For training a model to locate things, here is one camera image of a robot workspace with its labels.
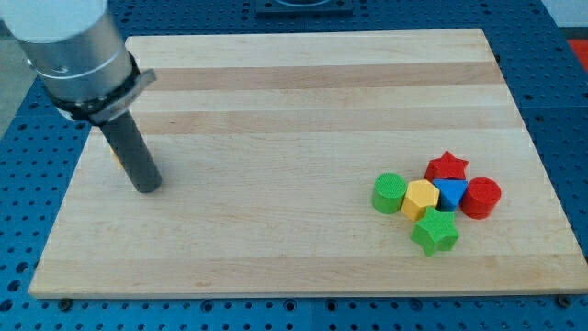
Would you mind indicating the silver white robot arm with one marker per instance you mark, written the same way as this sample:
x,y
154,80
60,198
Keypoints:
x,y
77,50

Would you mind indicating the light wooden board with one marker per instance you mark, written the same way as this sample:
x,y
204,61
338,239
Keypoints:
x,y
269,146

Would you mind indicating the green cylinder block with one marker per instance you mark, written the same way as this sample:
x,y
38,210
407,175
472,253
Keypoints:
x,y
388,193

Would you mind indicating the yellow hexagon block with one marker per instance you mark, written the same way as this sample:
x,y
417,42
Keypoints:
x,y
420,195

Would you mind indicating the red star block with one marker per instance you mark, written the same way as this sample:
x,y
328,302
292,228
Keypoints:
x,y
447,166

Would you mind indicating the green star block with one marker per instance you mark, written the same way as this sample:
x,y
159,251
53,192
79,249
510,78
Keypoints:
x,y
435,231

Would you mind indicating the blue triangle block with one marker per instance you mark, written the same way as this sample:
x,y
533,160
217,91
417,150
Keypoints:
x,y
451,192

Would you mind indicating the yellow block behind rod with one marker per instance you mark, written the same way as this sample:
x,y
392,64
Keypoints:
x,y
116,158

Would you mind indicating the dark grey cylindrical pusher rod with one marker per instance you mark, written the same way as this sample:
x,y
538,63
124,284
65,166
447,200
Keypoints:
x,y
125,139

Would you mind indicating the red cylinder block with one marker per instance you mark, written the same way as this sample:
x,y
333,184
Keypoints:
x,y
480,197

